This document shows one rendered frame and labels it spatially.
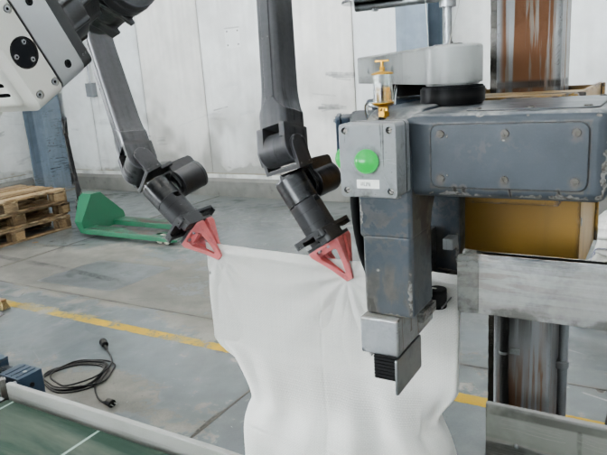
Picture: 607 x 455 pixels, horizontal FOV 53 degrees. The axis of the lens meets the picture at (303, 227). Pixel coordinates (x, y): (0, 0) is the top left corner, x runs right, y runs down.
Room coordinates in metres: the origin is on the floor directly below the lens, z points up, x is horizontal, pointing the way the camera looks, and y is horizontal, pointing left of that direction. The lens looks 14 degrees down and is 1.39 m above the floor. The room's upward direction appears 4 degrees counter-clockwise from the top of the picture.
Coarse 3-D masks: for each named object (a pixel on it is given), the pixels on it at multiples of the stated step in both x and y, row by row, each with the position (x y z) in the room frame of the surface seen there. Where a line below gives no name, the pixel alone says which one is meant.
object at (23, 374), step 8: (0, 360) 2.13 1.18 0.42; (0, 368) 2.12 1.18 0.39; (8, 368) 2.12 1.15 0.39; (16, 368) 2.10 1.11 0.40; (24, 368) 2.09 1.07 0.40; (32, 368) 2.09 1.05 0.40; (40, 368) 2.09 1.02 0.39; (0, 376) 2.07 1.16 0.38; (8, 376) 2.04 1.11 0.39; (16, 376) 2.03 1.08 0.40; (24, 376) 2.03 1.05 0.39; (32, 376) 2.06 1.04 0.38; (40, 376) 2.08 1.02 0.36; (24, 384) 2.03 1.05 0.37; (32, 384) 2.05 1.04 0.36; (40, 384) 2.08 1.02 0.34
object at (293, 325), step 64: (256, 256) 1.08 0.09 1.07; (256, 320) 1.09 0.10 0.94; (320, 320) 1.02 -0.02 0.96; (448, 320) 0.90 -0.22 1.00; (256, 384) 1.04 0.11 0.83; (320, 384) 0.99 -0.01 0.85; (384, 384) 0.95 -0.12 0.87; (448, 384) 0.90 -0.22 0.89; (256, 448) 0.99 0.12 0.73; (320, 448) 0.92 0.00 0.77; (384, 448) 0.88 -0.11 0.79; (448, 448) 0.89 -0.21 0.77
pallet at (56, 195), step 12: (0, 192) 6.16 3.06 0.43; (12, 192) 6.10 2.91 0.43; (24, 192) 6.05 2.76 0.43; (36, 192) 6.00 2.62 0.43; (48, 192) 6.01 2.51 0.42; (60, 192) 6.12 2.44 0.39; (0, 204) 5.60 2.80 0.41; (12, 204) 5.69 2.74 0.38; (24, 204) 6.15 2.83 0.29; (48, 204) 6.00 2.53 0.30; (0, 216) 5.59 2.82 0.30
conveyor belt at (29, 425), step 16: (0, 416) 1.79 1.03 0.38; (16, 416) 1.78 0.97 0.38; (32, 416) 1.77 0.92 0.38; (48, 416) 1.77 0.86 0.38; (0, 432) 1.69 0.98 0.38; (16, 432) 1.68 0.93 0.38; (32, 432) 1.68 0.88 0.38; (48, 432) 1.67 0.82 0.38; (64, 432) 1.66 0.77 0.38; (80, 432) 1.66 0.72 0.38; (96, 432) 1.65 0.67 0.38; (0, 448) 1.60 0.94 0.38; (16, 448) 1.60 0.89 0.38; (32, 448) 1.59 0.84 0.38; (48, 448) 1.59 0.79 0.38; (64, 448) 1.58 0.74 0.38; (80, 448) 1.58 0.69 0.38; (96, 448) 1.57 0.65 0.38; (112, 448) 1.56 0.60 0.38; (128, 448) 1.56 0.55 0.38; (144, 448) 1.55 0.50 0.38
